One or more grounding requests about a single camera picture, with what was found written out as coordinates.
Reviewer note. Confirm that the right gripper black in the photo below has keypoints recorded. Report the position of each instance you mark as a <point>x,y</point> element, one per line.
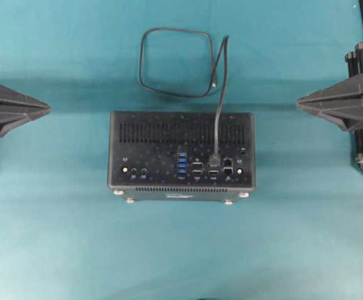
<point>350,119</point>

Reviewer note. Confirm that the black mini PC box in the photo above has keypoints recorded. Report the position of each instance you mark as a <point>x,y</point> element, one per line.
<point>178,156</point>

